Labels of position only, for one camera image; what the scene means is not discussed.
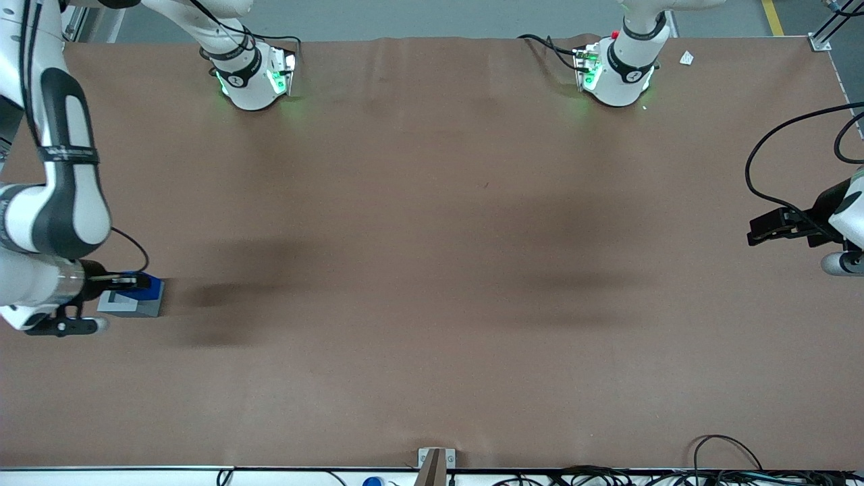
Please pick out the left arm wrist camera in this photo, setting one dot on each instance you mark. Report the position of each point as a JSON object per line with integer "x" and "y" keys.
{"x": 840, "y": 264}

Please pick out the blue plastic block part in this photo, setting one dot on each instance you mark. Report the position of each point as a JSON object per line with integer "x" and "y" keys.
{"x": 145, "y": 295}

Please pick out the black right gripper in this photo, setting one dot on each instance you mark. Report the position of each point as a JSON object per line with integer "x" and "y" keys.
{"x": 95, "y": 282}

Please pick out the white paper scrap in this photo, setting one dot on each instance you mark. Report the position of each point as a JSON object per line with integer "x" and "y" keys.
{"x": 686, "y": 58}

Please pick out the aluminium frame post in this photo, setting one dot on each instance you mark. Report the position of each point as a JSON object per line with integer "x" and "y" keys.
{"x": 74, "y": 23}
{"x": 827, "y": 30}

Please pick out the yellow floor tape strip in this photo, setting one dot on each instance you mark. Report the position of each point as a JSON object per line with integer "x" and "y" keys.
{"x": 773, "y": 17}

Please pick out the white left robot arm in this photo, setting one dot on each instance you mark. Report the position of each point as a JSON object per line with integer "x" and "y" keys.
{"x": 624, "y": 77}

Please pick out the brown paper table cover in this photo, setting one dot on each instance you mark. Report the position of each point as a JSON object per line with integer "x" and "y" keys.
{"x": 432, "y": 337}

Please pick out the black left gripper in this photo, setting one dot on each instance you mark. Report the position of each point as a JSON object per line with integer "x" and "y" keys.
{"x": 823, "y": 210}

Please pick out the gray square socket base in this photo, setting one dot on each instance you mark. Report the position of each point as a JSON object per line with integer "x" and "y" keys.
{"x": 145, "y": 308}

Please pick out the metal bracket with brown post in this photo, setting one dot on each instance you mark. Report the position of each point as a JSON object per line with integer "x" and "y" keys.
{"x": 435, "y": 460}

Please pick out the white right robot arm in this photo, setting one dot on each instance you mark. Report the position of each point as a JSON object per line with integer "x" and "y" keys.
{"x": 67, "y": 202}

